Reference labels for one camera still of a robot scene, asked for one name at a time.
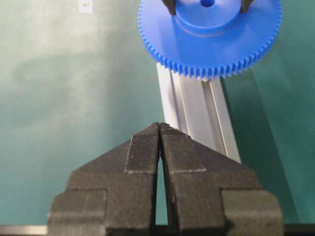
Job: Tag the aluminium extrusion rail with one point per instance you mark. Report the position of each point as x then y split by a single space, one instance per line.
198 108

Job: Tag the small white label sticker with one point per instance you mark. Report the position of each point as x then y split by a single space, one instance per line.
85 6

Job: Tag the green table mat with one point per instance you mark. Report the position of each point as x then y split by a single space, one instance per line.
74 85

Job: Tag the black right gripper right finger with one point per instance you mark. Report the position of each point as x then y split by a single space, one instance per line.
209 194

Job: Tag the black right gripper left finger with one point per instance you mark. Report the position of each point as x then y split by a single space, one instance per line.
112 195

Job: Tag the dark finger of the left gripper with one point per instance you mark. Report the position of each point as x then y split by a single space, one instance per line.
171 6
245 4

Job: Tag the large blue plastic gear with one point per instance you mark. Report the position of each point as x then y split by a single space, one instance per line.
209 38

